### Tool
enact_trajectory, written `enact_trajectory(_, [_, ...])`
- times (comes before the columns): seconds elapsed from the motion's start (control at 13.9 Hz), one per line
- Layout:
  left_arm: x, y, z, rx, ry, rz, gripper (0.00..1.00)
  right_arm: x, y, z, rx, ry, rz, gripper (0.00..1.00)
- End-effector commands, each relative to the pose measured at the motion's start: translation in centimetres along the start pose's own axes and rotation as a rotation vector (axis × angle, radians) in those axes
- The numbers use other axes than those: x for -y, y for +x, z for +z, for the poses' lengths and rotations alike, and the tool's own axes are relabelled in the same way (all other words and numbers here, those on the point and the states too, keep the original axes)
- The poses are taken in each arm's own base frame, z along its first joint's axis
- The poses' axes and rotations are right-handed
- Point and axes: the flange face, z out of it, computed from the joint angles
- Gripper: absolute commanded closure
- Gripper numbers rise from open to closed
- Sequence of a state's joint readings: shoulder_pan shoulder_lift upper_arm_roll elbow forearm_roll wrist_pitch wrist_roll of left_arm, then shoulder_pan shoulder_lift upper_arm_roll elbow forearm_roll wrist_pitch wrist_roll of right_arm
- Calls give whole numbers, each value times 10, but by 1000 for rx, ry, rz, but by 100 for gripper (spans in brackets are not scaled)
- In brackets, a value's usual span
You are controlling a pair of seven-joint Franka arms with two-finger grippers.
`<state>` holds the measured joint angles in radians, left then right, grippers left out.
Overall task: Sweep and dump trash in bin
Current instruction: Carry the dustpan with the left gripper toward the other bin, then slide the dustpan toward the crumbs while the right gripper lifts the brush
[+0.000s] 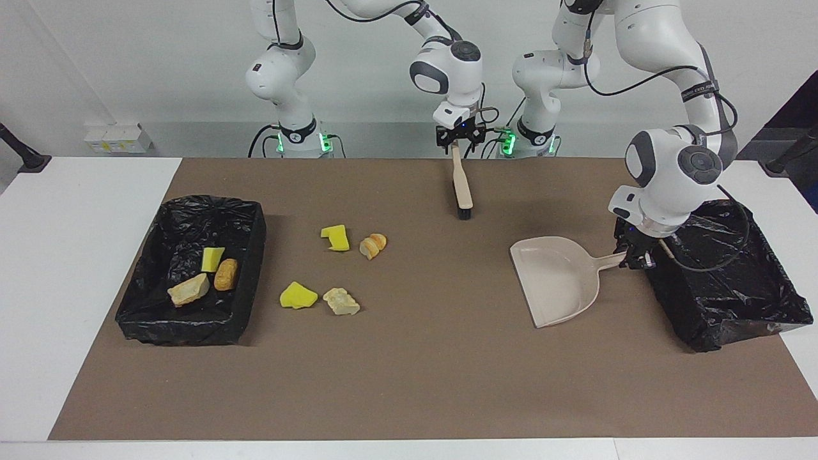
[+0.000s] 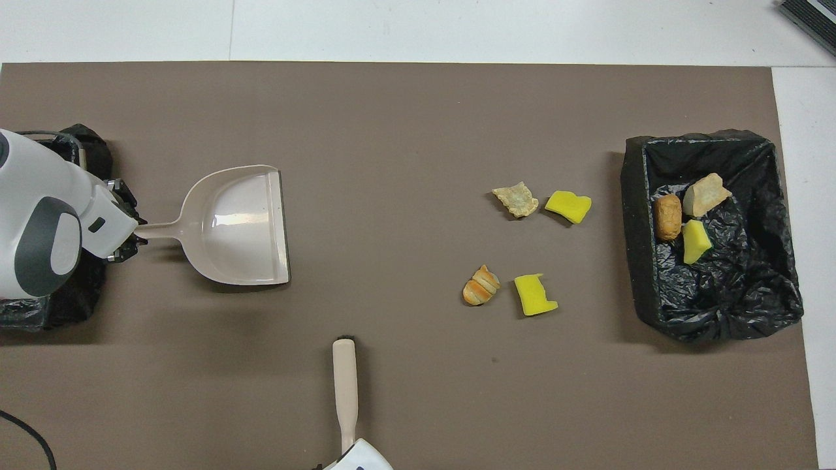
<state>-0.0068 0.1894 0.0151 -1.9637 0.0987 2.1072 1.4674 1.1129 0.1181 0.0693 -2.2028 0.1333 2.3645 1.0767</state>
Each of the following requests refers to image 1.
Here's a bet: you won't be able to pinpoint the beige plastic dustpan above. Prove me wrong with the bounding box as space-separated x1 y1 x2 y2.
509 236 630 329

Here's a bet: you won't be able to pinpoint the black bag lined bin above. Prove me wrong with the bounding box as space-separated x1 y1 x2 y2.
639 199 814 353
115 195 267 347

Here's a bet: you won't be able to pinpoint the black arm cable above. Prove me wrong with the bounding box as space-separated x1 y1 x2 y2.
578 0 752 272
272 0 500 159

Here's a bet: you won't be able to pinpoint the brown paper table mat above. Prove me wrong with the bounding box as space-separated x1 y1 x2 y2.
48 157 818 441

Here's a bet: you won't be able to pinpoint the striped toy croissant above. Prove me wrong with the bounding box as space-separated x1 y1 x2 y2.
359 233 388 260

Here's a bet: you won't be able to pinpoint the dark background cabinet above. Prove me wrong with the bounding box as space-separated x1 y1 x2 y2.
735 69 818 215

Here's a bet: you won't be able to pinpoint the yellow notched sponge piece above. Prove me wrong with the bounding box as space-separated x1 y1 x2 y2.
320 224 351 252

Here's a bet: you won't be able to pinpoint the white wall socket box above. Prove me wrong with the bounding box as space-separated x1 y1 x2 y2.
84 123 153 154

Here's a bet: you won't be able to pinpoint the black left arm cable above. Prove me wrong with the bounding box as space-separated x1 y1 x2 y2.
578 0 752 272

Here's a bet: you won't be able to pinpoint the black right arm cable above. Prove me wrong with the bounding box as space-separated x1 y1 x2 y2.
272 0 500 159

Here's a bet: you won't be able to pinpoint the black stand pole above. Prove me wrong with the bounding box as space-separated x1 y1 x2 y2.
765 125 818 176
0 121 52 174

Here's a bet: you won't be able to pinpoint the pale crumpled beige chunk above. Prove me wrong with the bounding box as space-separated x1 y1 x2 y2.
322 287 360 316

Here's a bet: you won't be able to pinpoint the beige hand brush black bristles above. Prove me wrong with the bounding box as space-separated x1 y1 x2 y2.
451 146 474 220

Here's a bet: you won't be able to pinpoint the yellow rounded sponge piece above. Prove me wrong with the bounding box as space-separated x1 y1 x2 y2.
279 281 319 310

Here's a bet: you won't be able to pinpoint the brown peanut-shaped bread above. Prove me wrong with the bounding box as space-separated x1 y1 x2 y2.
213 258 240 292

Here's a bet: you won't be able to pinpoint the beige stone-like chunk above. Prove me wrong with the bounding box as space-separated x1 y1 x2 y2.
167 273 210 307

